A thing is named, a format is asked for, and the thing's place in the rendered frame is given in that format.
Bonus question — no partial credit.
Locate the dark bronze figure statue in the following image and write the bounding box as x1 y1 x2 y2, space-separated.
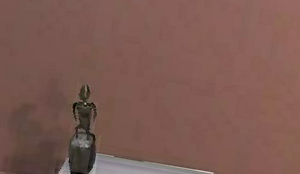
60 82 108 174

